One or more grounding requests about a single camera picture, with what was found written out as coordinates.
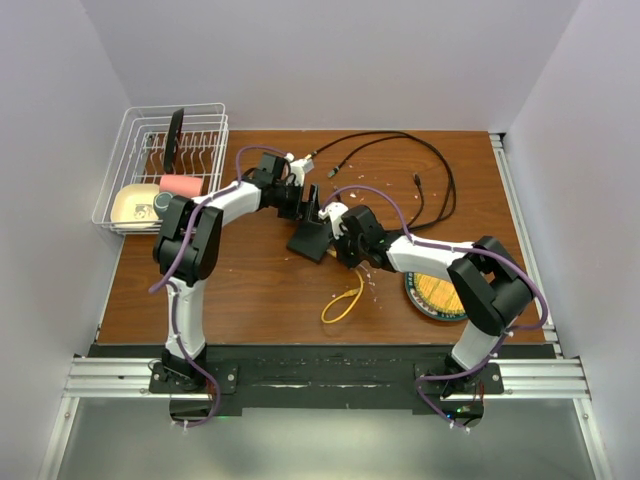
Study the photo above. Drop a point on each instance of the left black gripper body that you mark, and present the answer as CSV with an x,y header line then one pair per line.
x,y
286,199

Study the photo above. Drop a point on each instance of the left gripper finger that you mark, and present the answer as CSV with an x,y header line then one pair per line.
x,y
314,189
305,209

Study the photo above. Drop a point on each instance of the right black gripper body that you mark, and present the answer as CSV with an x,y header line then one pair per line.
x,y
350,252

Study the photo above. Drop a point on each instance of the black network switch box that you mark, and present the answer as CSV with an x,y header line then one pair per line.
x,y
311,240

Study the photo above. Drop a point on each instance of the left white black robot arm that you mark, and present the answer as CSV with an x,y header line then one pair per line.
x,y
187,249

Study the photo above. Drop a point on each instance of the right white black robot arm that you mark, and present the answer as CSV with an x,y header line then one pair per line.
x,y
491,287

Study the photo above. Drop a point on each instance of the round gold wafer plate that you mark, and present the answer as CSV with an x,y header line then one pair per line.
x,y
434,297

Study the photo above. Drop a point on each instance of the pink cup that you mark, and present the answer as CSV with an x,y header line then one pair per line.
x,y
183,185

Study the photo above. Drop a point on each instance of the dark teal cup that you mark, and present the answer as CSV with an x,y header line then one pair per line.
x,y
161,203

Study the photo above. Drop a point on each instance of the black tablet in rack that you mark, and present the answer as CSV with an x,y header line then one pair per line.
x,y
172,143

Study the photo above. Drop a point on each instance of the cream square plate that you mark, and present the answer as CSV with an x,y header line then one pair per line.
x,y
133,207

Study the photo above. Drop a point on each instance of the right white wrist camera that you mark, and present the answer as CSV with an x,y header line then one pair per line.
x,y
332,214

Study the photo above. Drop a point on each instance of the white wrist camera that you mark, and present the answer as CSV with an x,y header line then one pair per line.
x,y
332,214
298,168

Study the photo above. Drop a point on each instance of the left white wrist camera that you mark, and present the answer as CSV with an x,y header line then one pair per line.
x,y
298,168

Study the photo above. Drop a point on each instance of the white wire dish rack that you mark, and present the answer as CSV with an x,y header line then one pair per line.
x,y
137,156

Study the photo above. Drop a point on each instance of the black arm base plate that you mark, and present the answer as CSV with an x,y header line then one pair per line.
x,y
376,377

